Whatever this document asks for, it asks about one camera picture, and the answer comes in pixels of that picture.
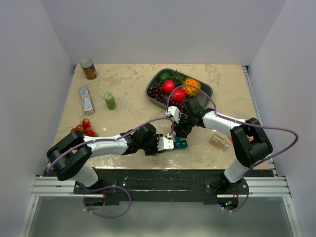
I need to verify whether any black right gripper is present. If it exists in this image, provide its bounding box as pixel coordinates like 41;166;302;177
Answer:
171;112;195;139

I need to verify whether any teal weekly pill organizer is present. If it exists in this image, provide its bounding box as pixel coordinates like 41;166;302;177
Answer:
173;135;188;150

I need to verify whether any clear pill bottle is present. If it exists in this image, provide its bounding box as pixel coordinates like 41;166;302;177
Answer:
210;133;230;151

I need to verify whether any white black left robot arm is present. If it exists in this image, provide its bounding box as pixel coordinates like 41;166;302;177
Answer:
46;123;169;194

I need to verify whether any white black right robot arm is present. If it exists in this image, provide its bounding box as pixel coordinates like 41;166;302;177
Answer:
166;99;273;194

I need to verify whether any red pomegranate right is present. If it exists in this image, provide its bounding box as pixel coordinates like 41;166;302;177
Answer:
171;88;186;102

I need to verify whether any red pomegranate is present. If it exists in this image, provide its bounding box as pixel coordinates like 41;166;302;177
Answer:
162;80;176;94
171;88;186;102

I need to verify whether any grey plastic fruit tray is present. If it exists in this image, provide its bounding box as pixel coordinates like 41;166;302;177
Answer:
145;68;213;113

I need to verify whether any red pomegranate left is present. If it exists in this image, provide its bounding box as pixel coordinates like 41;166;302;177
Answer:
162;80;176;94

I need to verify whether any dark red grape bunch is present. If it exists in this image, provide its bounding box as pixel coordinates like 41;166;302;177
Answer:
146;85;187;114

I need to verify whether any orange pineapple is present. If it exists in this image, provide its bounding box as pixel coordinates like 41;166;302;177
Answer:
170;70;201;98

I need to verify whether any green lime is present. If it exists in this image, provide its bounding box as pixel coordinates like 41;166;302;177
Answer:
159;72;171;84

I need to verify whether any green cylindrical bottle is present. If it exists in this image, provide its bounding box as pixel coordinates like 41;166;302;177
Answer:
104;92;117;110

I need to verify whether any red cherry cluster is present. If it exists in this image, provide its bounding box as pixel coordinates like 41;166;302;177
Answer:
70;118;98;137

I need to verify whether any silver toothpaste box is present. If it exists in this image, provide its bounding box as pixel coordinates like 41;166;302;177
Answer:
79;84;95;115

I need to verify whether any tin food can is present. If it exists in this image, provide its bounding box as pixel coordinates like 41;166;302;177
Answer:
80;59;97;79

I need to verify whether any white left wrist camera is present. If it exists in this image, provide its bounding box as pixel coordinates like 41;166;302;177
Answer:
158;136;174;152

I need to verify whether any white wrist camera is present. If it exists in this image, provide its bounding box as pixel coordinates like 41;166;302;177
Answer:
158;136;174;152
165;106;181;123

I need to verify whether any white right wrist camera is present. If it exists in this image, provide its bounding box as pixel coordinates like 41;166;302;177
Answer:
165;106;181;123

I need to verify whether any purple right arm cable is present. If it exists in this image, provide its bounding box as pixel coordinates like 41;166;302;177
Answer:
166;84;299;212

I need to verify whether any black table front rail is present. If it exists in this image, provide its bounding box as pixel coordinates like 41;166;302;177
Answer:
73;167;275;205

